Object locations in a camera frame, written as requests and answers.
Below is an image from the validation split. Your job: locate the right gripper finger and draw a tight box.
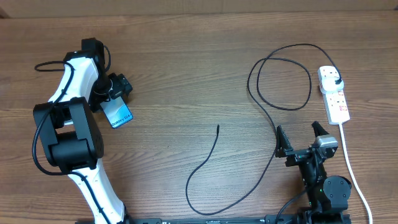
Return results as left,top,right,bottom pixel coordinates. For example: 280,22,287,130
275,126,294,157
312,121,329,138

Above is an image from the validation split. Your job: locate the Samsung Galaxy smartphone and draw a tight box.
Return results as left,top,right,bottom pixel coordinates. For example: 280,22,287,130
100,96,133,129

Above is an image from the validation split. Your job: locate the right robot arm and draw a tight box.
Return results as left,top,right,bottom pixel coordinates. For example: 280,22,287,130
266,121,352,223

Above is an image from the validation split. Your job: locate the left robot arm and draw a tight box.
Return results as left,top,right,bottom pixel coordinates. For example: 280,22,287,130
32,38,134,223

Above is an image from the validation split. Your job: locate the white charger plug adapter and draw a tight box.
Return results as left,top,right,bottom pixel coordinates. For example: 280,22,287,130
320,78,345,94

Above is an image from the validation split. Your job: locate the white power strip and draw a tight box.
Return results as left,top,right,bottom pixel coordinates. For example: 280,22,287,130
317,66,350,125

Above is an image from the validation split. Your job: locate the white power strip cord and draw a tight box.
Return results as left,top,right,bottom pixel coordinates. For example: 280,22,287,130
338,123,374,224

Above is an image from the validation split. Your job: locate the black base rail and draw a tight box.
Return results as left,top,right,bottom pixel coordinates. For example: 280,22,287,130
75,214,352,224

